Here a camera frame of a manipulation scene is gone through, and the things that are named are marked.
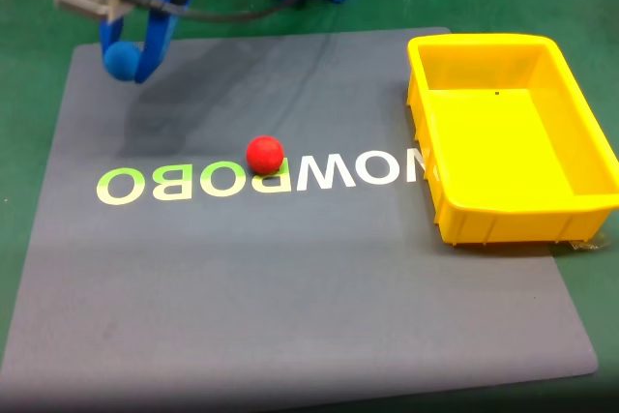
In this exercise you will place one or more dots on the yellow plastic bin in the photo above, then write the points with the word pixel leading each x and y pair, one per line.
pixel 483 142

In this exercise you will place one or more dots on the grey mat with lettering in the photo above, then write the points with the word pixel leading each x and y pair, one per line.
pixel 290 287

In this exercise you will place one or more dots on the red ball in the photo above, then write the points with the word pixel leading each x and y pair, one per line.
pixel 265 155

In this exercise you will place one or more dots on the blue ball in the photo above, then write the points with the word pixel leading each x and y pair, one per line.
pixel 121 64

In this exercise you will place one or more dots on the clear tape piece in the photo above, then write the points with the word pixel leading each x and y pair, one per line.
pixel 592 244

